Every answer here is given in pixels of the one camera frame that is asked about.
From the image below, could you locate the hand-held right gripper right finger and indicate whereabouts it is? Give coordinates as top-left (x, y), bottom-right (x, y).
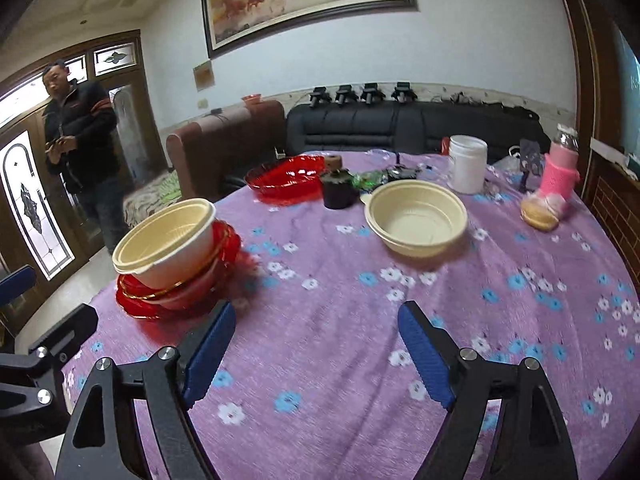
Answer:
top-left (397, 301), bottom-right (578, 480)

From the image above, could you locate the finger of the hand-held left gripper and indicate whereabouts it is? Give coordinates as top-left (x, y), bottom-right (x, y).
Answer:
top-left (0, 265), bottom-right (36, 313)
top-left (27, 304), bottom-right (98, 362)

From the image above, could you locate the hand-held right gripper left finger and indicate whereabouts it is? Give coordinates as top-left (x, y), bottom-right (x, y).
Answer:
top-left (54, 301), bottom-right (237, 480)

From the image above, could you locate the red glass plate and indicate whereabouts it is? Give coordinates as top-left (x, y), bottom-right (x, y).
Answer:
top-left (115, 280), bottom-right (223, 322)

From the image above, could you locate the red plate with gold rim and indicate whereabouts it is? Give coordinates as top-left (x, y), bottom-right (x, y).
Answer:
top-left (117, 221), bottom-right (242, 307)

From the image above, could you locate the large beige plastic bowl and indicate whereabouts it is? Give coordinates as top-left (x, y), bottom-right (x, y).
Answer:
top-left (112, 198), bottom-right (217, 277)

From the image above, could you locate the purple floral tablecloth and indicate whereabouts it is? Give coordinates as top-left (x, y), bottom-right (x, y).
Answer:
top-left (59, 149), bottom-right (640, 480)

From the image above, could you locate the wooden glass door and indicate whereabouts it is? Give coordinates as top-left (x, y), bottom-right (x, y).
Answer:
top-left (0, 30), bottom-right (166, 306)

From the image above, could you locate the patterned seat cushion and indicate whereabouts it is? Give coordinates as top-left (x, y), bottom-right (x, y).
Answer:
top-left (122, 170), bottom-right (182, 232)

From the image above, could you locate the plastic bag of pancakes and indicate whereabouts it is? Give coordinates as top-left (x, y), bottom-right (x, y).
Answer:
top-left (520, 194), bottom-right (562, 232)

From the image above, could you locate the green plastic packet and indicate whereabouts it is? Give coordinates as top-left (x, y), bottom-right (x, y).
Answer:
top-left (352, 170), bottom-right (397, 192)

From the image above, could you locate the dark cup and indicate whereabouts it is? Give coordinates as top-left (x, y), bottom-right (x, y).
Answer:
top-left (320, 167), bottom-right (362, 210)

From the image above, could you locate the red leaf-shaped plate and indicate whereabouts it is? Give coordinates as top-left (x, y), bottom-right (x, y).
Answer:
top-left (244, 155), bottom-right (327, 206)

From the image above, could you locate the white plastic jar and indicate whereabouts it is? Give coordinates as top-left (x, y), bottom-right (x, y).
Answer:
top-left (448, 134), bottom-right (489, 195)

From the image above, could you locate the brown sofa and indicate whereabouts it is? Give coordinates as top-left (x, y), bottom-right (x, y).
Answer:
top-left (165, 99), bottom-right (287, 204)

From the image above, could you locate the black perforated phone stand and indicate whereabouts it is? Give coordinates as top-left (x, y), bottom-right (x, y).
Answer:
top-left (519, 138), bottom-right (544, 192)

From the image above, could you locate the pink thermos with knitted sleeve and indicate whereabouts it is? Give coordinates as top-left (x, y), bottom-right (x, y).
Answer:
top-left (536, 123), bottom-right (582, 220)

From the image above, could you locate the black leather sofa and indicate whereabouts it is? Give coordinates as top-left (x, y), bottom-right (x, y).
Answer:
top-left (286, 99), bottom-right (551, 167)

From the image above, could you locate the wooden brick-pattern counter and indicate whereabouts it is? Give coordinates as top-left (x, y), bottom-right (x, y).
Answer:
top-left (550, 0), bottom-right (640, 283)

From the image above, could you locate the white ledge tray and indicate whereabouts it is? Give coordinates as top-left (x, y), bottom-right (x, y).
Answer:
top-left (590, 137), bottom-right (640, 181)

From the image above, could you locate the yellow wall plaque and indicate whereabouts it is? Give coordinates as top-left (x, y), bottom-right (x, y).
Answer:
top-left (192, 60), bottom-right (216, 93)

